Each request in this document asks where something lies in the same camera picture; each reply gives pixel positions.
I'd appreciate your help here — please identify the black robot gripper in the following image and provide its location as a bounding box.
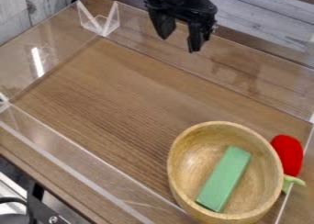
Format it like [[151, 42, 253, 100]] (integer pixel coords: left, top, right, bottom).
[[145, 0, 217, 53]]

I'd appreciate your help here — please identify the brown wooden bowl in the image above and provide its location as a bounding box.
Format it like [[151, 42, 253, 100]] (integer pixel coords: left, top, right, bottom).
[[168, 121, 284, 224]]

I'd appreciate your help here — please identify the green rectangular block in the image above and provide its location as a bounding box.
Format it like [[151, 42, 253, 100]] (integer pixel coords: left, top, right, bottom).
[[196, 146, 252, 212]]

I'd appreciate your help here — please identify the red plush strawberry toy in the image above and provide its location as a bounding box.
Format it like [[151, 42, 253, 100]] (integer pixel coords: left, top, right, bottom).
[[270, 134, 306, 194]]

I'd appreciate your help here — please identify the clear acrylic corner bracket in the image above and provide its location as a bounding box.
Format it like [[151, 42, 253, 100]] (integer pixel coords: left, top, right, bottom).
[[77, 1, 121, 37]]

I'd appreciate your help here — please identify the black metal table bracket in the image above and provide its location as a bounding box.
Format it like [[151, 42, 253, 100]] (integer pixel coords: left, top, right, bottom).
[[27, 182, 71, 224]]

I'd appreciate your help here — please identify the black cable under table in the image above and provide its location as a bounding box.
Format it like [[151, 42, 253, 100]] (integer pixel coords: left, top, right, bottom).
[[0, 197, 41, 224]]

